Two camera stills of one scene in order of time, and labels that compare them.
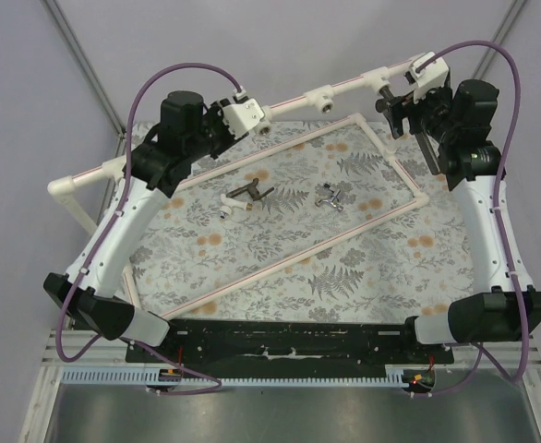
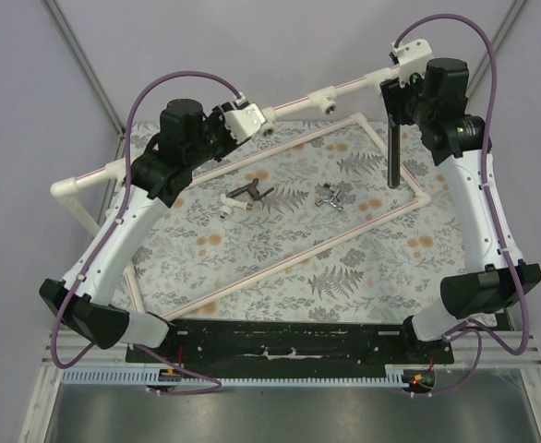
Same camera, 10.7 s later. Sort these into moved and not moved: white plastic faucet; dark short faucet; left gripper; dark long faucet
Moved: dark long faucet
Not moved: dark short faucet; left gripper; white plastic faucet
